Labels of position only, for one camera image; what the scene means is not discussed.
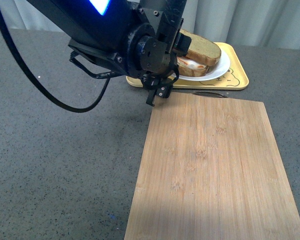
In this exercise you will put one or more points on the yellow bear tray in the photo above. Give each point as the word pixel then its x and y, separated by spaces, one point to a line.
pixel 234 79

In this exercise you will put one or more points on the grey curtain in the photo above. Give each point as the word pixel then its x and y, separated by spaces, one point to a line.
pixel 262 23

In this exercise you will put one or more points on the metal board handle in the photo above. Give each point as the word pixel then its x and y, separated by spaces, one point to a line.
pixel 209 94

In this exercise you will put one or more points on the fried egg with sauce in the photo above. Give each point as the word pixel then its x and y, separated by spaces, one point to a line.
pixel 188 63

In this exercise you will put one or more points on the white round plate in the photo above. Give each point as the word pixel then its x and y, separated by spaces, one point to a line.
pixel 214 72

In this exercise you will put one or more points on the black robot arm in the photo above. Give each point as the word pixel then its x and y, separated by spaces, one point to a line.
pixel 100 36

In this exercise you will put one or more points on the wooden cutting board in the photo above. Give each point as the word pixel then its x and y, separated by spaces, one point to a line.
pixel 211 170

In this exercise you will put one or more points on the bread slice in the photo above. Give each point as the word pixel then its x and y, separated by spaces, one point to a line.
pixel 188 72
pixel 202 50

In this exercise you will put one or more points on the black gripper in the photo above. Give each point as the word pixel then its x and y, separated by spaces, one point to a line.
pixel 155 43

